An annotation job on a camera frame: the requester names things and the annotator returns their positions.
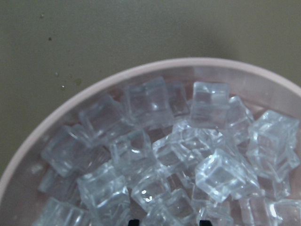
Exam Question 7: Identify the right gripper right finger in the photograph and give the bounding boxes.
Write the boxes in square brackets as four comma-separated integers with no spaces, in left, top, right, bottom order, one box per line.
[199,220,212,226]

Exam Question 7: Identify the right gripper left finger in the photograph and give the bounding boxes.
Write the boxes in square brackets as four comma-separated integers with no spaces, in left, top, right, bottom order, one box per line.
[128,219,139,226]

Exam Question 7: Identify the pink bowl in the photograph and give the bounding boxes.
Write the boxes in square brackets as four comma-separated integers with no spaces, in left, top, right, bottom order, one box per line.
[0,58,301,226]

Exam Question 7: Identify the clear ice cubes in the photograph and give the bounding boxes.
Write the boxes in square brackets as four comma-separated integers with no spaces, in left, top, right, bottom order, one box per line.
[34,77,301,226]

